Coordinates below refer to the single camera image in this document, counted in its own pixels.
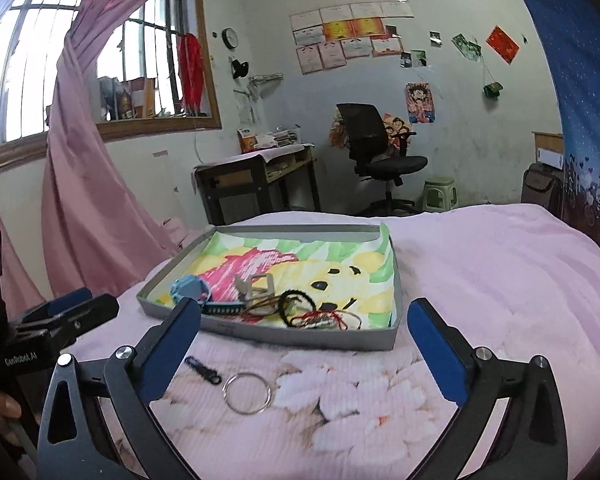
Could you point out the dark wooden desk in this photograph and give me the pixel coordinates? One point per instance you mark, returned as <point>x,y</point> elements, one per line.
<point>235,175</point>

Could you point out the green plastic stool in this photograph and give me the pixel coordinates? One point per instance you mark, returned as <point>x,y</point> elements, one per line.
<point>439,195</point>

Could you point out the white wall paper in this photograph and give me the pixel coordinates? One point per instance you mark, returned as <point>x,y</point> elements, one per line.
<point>244,105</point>

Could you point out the red diamond paper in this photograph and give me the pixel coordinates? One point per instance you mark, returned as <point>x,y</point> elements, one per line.
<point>503,44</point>

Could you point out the wooden cabinet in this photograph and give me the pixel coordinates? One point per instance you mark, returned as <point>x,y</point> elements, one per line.
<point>547,147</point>

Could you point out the red hanging ornament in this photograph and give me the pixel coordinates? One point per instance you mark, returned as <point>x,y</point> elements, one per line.
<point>190,70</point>

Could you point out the green hanging pouch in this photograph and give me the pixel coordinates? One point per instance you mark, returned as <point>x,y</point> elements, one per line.
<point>492,90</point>

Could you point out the green wall photos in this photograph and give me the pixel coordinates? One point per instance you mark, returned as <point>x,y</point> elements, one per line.
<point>466,46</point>

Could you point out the person's left hand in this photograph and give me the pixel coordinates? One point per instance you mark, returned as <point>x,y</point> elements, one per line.
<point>2,405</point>

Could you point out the group of wall certificates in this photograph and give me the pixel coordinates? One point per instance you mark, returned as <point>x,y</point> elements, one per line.
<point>345,35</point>

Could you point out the stack of books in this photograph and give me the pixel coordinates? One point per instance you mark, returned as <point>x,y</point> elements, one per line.
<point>280,138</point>

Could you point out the blue wrist watch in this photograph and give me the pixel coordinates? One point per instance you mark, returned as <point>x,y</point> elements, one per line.
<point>187,287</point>

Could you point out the grey shallow box tray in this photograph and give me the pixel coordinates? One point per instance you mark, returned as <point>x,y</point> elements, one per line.
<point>305,337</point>

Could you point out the barred window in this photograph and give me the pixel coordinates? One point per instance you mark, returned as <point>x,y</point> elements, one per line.
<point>25,60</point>

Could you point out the beige hair claw clip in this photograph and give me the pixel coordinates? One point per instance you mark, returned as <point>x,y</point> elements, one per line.
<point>245,287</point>

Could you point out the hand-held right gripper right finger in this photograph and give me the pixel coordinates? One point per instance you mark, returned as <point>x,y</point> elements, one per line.
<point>437,355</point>

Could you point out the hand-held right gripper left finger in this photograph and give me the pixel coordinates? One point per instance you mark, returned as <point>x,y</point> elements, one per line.
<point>172,350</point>

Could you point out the dark bin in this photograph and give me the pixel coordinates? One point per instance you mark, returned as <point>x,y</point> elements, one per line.
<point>541,190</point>

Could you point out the round wall clock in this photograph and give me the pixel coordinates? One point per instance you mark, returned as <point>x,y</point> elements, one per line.
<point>230,38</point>

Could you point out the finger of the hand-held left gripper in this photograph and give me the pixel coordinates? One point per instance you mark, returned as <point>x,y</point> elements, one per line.
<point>67,301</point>
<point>87,312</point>

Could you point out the pair of wall photos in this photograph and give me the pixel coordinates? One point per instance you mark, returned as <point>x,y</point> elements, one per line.
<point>413,59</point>

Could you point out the cartoon group poster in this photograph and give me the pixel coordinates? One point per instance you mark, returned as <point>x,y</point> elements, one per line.
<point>397,127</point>

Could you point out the small black clasp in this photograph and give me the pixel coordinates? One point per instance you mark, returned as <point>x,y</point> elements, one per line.
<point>200,367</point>

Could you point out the black office chair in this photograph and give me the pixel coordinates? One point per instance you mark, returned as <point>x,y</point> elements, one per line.
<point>362,132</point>

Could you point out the small wall photo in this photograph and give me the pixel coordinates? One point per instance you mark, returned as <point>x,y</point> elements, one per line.
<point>435,36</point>

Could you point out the orange carton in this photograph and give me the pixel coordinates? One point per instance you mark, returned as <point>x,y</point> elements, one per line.
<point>246,141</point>

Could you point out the blue printed curtain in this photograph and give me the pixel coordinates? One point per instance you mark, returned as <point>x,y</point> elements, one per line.
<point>585,110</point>

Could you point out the orange box on sill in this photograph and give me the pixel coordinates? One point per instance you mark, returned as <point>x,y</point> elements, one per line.
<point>137,100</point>

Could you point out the pink floral blanket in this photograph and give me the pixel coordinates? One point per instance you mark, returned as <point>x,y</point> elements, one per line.
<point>480,285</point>

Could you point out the coloured bear drawing paper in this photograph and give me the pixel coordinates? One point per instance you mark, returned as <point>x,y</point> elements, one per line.
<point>360,280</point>

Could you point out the cartoon figure poster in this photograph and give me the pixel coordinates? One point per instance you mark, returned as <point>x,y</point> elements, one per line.
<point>421,102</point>

